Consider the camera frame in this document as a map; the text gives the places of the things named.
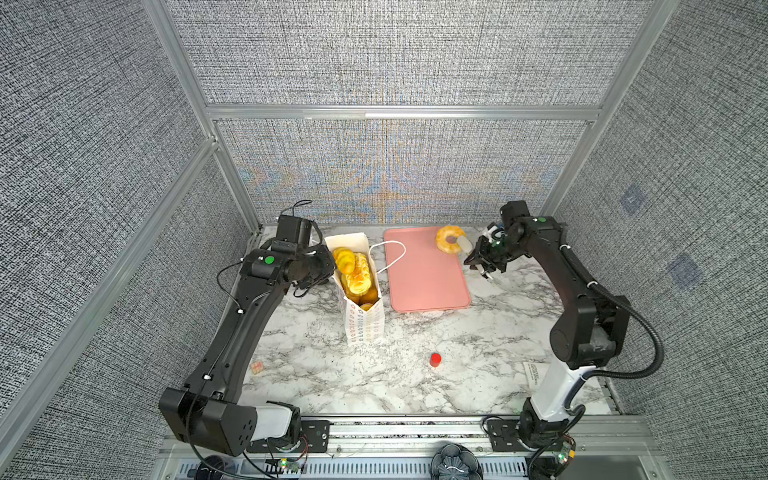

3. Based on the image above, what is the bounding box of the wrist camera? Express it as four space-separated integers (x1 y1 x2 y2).
483 223 506 242
271 214 323 253

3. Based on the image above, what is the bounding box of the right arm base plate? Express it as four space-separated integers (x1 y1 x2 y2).
481 416 527 453

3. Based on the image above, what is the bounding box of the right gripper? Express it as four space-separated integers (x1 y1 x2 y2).
463 235 522 273

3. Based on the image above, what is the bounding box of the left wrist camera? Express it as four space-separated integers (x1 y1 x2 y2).
271 214 323 253

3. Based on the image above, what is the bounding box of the pink plastic tray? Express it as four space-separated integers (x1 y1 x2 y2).
384 227 471 313

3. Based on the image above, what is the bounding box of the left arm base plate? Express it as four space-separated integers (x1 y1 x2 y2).
299 420 332 454

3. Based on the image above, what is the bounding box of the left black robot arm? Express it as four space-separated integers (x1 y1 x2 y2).
159 244 335 457

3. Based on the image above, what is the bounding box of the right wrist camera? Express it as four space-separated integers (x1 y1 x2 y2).
483 223 506 242

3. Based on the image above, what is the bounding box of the small yellow bread roll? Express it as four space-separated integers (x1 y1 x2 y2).
332 247 356 275

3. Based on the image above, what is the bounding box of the black round fan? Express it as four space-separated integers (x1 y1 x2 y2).
429 443 484 480

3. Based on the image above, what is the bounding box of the white printed paper bag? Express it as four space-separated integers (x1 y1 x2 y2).
323 232 407 345

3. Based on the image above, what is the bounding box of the striped croissant bread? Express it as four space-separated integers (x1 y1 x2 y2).
345 252 372 296

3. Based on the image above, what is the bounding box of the aluminium front rail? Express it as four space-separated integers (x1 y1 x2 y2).
239 413 661 457

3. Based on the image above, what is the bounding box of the small bun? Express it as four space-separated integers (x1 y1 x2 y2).
435 225 466 254

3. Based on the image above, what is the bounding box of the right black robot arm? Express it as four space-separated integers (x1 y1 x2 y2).
464 201 665 449

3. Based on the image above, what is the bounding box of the white paper label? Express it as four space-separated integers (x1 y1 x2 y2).
523 362 550 391

